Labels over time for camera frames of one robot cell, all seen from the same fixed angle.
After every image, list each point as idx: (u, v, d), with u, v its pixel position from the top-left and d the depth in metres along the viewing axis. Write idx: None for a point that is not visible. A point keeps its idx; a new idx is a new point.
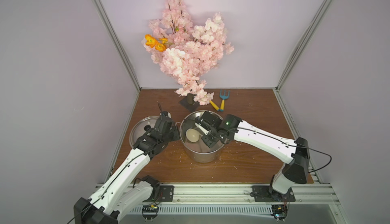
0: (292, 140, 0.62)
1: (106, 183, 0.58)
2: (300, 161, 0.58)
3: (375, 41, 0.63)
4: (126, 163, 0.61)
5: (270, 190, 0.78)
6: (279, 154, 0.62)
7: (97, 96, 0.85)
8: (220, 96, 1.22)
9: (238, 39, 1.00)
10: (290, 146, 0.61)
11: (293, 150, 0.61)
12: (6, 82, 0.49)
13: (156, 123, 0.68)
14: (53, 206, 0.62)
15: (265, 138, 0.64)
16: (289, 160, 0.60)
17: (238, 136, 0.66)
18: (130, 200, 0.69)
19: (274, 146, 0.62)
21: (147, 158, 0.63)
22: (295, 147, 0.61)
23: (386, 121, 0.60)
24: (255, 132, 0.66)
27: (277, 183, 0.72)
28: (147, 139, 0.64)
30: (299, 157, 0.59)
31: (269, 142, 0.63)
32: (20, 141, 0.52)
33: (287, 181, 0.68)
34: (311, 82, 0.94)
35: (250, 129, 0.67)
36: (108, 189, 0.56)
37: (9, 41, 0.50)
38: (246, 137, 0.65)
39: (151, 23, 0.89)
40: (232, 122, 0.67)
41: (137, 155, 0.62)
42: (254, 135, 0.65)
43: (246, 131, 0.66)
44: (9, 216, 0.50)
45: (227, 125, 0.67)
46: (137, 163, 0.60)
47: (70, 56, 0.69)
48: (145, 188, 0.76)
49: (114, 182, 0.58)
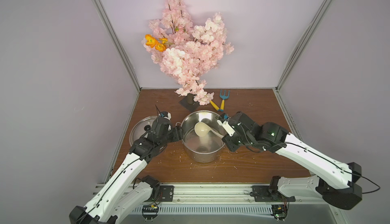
0: (347, 166, 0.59)
1: (102, 190, 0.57)
2: (359, 192, 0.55)
3: (375, 41, 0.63)
4: (122, 169, 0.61)
5: (270, 190, 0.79)
6: (331, 179, 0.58)
7: (96, 96, 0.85)
8: (220, 96, 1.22)
9: (238, 39, 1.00)
10: (345, 172, 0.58)
11: (349, 178, 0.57)
12: (7, 80, 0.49)
13: (153, 126, 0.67)
14: (53, 207, 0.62)
15: (316, 158, 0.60)
16: (342, 187, 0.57)
17: (285, 151, 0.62)
18: (128, 202, 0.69)
19: (328, 169, 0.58)
21: (143, 163, 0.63)
22: (351, 174, 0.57)
23: (386, 120, 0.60)
24: (305, 150, 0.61)
27: (295, 192, 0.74)
28: (143, 144, 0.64)
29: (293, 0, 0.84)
30: (356, 186, 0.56)
31: (323, 165, 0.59)
32: (19, 140, 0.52)
33: (305, 192, 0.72)
34: (311, 83, 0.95)
35: (297, 144, 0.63)
36: (103, 197, 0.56)
37: (9, 40, 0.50)
38: (295, 155, 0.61)
39: (151, 23, 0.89)
40: (278, 134, 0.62)
41: (132, 161, 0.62)
42: (304, 154, 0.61)
43: (295, 147, 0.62)
44: (9, 216, 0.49)
45: (272, 136, 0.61)
46: (133, 169, 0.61)
47: (70, 55, 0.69)
48: (144, 189, 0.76)
49: (109, 189, 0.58)
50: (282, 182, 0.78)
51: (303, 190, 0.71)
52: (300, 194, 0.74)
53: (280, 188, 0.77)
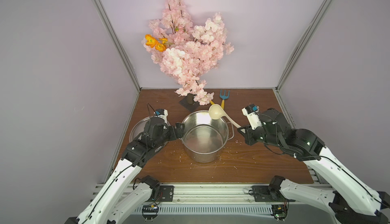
0: (377, 194, 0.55)
1: (93, 200, 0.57)
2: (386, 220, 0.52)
3: (375, 41, 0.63)
4: (114, 178, 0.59)
5: (269, 187, 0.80)
6: (358, 202, 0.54)
7: (96, 96, 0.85)
8: (220, 96, 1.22)
9: (238, 39, 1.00)
10: (375, 199, 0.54)
11: (377, 206, 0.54)
12: (7, 80, 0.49)
13: (145, 128, 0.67)
14: (53, 207, 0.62)
15: (349, 179, 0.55)
16: (366, 213, 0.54)
17: (317, 165, 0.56)
18: (127, 206, 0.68)
19: (359, 194, 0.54)
21: (137, 168, 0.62)
22: (381, 204, 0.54)
23: (386, 120, 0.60)
24: (339, 168, 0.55)
27: (300, 199, 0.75)
28: (136, 148, 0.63)
29: (293, 0, 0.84)
30: (384, 217, 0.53)
31: (355, 188, 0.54)
32: (20, 140, 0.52)
33: (312, 201, 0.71)
34: (311, 83, 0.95)
35: (332, 159, 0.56)
36: (95, 208, 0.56)
37: (9, 40, 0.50)
38: (329, 172, 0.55)
39: (151, 23, 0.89)
40: (313, 144, 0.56)
41: (125, 167, 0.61)
42: (338, 172, 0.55)
43: (330, 163, 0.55)
44: (9, 216, 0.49)
45: (307, 145, 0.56)
46: (125, 176, 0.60)
47: (70, 55, 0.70)
48: (143, 191, 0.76)
49: (101, 200, 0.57)
50: (286, 184, 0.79)
51: (311, 199, 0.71)
52: (304, 201, 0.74)
53: (283, 189, 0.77)
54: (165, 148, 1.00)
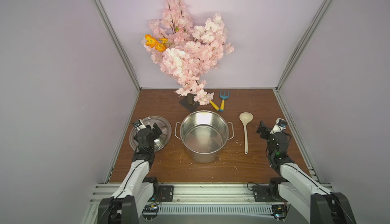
0: (328, 189, 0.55)
1: (123, 183, 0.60)
2: (317, 198, 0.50)
3: (375, 41, 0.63)
4: (133, 168, 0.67)
5: (270, 181, 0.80)
6: (306, 192, 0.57)
7: (96, 96, 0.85)
8: (220, 96, 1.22)
9: (238, 39, 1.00)
10: (321, 189, 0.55)
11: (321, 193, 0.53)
12: (7, 78, 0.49)
13: (139, 141, 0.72)
14: (54, 207, 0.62)
15: (301, 175, 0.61)
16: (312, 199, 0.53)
17: (284, 171, 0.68)
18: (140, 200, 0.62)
19: (305, 182, 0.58)
21: (149, 165, 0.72)
22: (326, 193, 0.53)
23: (386, 119, 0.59)
24: (297, 170, 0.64)
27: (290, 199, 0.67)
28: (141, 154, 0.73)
29: (294, 0, 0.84)
30: (320, 196, 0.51)
31: (303, 179, 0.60)
32: (19, 140, 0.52)
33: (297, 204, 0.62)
34: (311, 83, 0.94)
35: (296, 167, 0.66)
36: (127, 185, 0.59)
37: (9, 40, 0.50)
38: (286, 170, 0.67)
39: (151, 24, 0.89)
40: (285, 160, 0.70)
41: (139, 162, 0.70)
42: (294, 171, 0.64)
43: (290, 166, 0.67)
44: (10, 217, 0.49)
45: (279, 160, 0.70)
46: (143, 165, 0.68)
47: (69, 55, 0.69)
48: (147, 186, 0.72)
49: (130, 180, 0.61)
50: (288, 185, 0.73)
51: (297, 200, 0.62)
52: (293, 203, 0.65)
53: (282, 184, 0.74)
54: (165, 148, 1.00)
